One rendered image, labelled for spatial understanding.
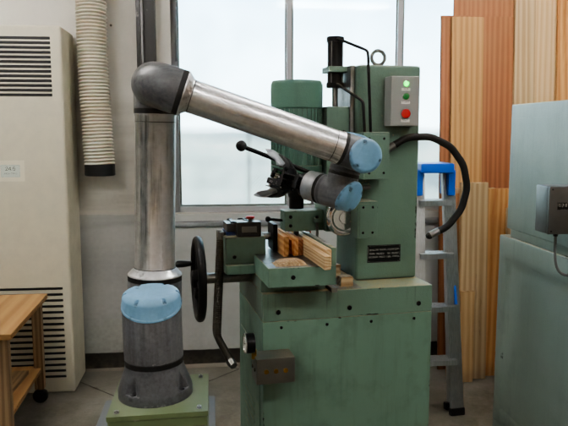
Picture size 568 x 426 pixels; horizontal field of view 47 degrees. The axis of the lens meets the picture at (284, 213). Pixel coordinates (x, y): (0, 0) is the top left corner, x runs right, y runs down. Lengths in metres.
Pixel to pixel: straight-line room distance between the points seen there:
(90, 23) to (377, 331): 2.11
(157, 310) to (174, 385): 0.20
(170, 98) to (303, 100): 0.63
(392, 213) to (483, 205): 1.37
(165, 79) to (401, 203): 0.98
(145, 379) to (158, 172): 0.54
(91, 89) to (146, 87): 1.76
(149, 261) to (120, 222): 1.81
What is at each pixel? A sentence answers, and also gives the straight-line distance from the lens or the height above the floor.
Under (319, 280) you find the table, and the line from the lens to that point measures 1.99.
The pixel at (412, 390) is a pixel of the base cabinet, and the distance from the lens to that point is 2.31.
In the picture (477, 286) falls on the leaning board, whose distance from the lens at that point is 3.60.
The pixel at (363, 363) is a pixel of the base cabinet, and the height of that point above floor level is 0.55.
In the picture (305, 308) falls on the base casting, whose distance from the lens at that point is 2.10.
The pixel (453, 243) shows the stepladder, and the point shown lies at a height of 0.79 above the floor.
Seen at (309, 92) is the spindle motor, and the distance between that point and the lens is 2.17.
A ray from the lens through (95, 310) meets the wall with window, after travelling 3.74.
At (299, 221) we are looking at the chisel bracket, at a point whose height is 1.00.
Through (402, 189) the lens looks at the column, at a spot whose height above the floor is 1.11.
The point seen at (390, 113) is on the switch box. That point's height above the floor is 1.36.
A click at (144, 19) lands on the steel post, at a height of 1.87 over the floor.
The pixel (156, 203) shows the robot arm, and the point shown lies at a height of 1.11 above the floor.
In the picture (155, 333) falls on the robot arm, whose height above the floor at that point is 0.81.
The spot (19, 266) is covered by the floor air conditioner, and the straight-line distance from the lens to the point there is 3.46.
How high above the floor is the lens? 1.30
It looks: 7 degrees down
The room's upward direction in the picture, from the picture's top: straight up
